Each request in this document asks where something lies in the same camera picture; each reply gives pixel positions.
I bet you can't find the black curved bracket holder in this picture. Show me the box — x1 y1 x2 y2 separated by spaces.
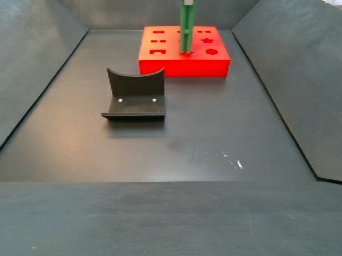
101 69 165 120

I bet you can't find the red shape-sorter block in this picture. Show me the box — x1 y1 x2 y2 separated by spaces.
137 26 231 77

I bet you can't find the green three-prong peg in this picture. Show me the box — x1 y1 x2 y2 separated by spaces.
179 0 195 53

